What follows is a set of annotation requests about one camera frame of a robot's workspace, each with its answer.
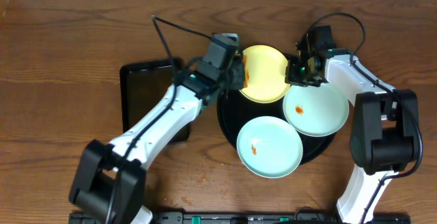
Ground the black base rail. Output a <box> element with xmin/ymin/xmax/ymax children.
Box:
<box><xmin>68</xmin><ymin>212</ymin><xmax>412</xmax><ymax>224</ymax></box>

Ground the pale blue plate front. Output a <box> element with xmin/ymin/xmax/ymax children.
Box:
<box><xmin>236</xmin><ymin>116</ymin><xmax>303</xmax><ymax>179</ymax></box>

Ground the pale green plate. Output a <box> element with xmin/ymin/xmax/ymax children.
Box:
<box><xmin>283</xmin><ymin>83</ymin><xmax>349</xmax><ymax>137</ymax></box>

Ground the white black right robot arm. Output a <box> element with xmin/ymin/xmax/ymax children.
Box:
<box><xmin>285</xmin><ymin>48</ymin><xmax>423</xmax><ymax>223</ymax></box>

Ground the yellow plate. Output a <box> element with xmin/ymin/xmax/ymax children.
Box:
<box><xmin>240</xmin><ymin>45</ymin><xmax>290</xmax><ymax>104</ymax></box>

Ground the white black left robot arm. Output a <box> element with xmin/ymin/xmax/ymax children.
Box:
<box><xmin>68</xmin><ymin>54</ymin><xmax>246</xmax><ymax>223</ymax></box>

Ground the round black tray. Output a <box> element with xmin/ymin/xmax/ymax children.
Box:
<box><xmin>216</xmin><ymin>90</ymin><xmax>336</xmax><ymax>165</ymax></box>

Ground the black rectangular water tray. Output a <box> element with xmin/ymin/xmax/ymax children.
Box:
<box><xmin>119</xmin><ymin>59</ymin><xmax>173</xmax><ymax>132</ymax></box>

